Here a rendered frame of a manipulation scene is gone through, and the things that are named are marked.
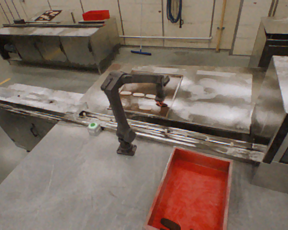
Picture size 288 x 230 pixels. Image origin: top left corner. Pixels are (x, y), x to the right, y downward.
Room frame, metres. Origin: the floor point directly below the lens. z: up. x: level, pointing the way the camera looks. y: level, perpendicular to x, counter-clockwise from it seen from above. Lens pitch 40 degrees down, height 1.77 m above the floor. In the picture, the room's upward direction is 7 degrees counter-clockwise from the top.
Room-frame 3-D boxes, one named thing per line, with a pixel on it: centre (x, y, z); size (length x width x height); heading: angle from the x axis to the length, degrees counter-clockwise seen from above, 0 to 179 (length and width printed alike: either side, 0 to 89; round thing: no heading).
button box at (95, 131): (1.04, 0.38, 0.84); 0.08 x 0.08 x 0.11; 63
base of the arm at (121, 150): (0.83, 0.15, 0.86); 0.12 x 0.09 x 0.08; 69
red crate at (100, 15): (4.80, 0.79, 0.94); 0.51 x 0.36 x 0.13; 67
